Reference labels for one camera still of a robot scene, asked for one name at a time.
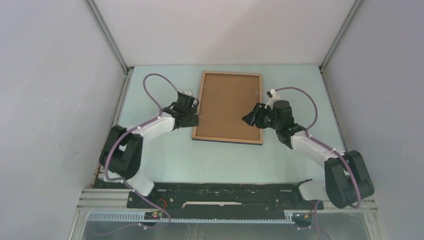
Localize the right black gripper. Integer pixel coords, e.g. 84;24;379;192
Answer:
241;102;281;131

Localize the wooden picture frame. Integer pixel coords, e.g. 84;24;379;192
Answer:
191;70;265;146

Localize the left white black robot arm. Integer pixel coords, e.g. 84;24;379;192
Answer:
99;92;199;208

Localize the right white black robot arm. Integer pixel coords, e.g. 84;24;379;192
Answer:
242;100;375;209

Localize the left corner aluminium profile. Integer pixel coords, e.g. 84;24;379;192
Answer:
84;0;130;74

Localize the corner aluminium profile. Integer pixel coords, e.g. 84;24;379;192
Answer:
319;0;364;74
84;0;130;74

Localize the right corner aluminium profile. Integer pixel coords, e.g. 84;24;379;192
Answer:
319;0;364;74

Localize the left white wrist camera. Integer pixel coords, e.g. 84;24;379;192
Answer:
181;90;193;97

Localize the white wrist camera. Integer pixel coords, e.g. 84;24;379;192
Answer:
181;90;193;97
265;89;281;110

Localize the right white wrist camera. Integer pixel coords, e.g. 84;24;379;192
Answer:
265;89;281;110

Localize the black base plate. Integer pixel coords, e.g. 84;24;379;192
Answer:
126;182;315;221

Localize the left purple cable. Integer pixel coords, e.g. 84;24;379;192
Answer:
99;73;186;233

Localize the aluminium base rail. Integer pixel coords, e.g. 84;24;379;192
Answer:
69;187;379;240

